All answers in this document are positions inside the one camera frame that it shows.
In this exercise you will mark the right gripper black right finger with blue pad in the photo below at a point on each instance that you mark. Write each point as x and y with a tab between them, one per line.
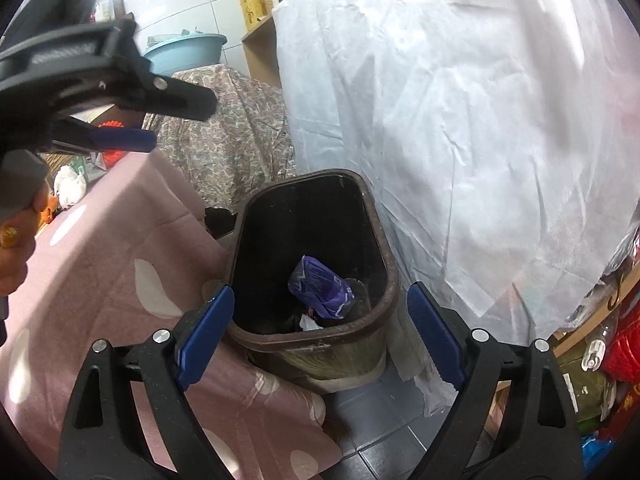
538	436

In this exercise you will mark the red foam fruit net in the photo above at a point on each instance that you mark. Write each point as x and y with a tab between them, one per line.
112	154

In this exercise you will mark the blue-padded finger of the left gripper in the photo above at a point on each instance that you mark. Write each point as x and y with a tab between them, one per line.
71	135

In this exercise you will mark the paisley patterned cloth cover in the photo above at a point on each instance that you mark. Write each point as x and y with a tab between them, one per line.
243	147

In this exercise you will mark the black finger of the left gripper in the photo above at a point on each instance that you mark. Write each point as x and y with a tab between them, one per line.
173	97

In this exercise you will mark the pink polka dot tablecloth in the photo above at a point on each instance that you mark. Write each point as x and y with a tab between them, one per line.
128	260

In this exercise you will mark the person's left hand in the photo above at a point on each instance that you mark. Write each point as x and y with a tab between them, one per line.
18	242

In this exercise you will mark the light blue plastic basin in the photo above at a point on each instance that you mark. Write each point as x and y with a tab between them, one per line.
185	53

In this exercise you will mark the white sheet cover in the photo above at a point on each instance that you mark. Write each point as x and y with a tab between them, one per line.
499	139

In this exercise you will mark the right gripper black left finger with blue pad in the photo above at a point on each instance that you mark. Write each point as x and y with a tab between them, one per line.
102	436

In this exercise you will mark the purple snack bag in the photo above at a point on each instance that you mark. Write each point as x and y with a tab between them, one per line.
321	290

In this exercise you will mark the dark brown trash bin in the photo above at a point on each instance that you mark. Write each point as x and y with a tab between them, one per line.
329	215

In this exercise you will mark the red plastic bag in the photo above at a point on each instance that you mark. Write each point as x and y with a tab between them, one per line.
622	364

